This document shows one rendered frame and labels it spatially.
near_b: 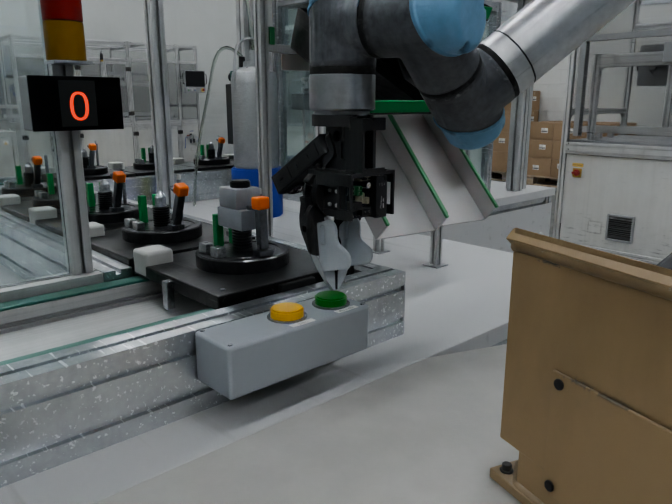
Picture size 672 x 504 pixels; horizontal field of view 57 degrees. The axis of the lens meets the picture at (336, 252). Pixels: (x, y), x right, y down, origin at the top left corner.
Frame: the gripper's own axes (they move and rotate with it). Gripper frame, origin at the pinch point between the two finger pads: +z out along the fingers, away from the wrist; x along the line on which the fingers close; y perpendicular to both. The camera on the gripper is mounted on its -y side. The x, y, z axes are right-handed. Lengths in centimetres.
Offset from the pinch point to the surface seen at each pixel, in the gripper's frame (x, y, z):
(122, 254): -10.0, -38.5, 2.4
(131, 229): -4.3, -47.0, 0.4
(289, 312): -7.9, 1.6, 2.2
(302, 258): 9.5, -17.0, 2.4
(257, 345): -13.9, 3.5, 4.0
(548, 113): 861, -440, -1
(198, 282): -9.1, -16.6, 2.4
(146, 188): 43, -138, 7
